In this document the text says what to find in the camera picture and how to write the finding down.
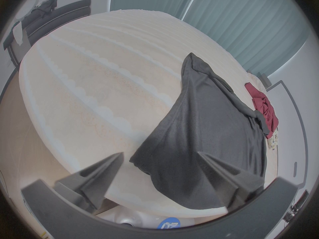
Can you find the dark red garment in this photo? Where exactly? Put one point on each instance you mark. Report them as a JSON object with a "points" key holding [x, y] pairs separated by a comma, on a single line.
{"points": [[264, 106]]}

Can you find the black chest of drawers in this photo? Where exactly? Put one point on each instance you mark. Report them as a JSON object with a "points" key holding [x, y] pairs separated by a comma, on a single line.
{"points": [[62, 14]]}

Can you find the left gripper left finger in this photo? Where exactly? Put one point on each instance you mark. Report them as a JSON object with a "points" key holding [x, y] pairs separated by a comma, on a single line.
{"points": [[97, 180]]}

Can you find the black T-shirt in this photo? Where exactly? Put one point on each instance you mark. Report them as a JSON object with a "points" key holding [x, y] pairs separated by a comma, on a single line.
{"points": [[206, 133]]}

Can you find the white cloth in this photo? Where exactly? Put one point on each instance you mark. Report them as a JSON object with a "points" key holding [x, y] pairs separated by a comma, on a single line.
{"points": [[18, 33]]}

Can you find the white printed garment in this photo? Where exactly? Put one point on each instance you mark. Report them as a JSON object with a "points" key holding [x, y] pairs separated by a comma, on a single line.
{"points": [[273, 139]]}

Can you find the dark grey garment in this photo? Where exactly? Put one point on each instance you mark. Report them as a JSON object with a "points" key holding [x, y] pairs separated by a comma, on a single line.
{"points": [[47, 6]]}

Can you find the round white mirror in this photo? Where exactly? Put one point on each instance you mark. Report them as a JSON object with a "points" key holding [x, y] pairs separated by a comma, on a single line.
{"points": [[30, 5]]}

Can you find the bed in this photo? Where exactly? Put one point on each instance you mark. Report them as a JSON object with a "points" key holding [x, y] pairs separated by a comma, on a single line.
{"points": [[99, 83]]}

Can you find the grey bedside table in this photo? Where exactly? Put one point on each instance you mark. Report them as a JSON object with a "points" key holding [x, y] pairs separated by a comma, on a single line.
{"points": [[264, 78]]}

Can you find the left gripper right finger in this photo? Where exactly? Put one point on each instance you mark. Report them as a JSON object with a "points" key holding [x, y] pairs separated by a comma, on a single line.
{"points": [[229, 183]]}

